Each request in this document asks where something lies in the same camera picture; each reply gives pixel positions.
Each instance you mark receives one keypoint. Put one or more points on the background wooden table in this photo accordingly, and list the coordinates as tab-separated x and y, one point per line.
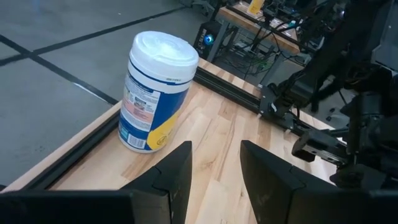
248	23

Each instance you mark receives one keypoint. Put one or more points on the white blue yellow wipes canister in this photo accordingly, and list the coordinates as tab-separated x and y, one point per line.
155	93

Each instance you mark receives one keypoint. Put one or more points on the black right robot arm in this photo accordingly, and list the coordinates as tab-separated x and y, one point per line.
326	46

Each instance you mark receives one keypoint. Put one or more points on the black computer tower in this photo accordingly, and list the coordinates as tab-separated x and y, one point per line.
205	40

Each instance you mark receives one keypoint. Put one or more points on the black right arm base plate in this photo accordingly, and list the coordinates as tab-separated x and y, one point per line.
266	102

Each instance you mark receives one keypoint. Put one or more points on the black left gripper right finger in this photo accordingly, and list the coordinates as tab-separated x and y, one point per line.
280	196

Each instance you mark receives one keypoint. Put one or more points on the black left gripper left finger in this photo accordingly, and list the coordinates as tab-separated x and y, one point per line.
168	193

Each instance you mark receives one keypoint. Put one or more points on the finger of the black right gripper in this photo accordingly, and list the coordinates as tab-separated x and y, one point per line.
357	179

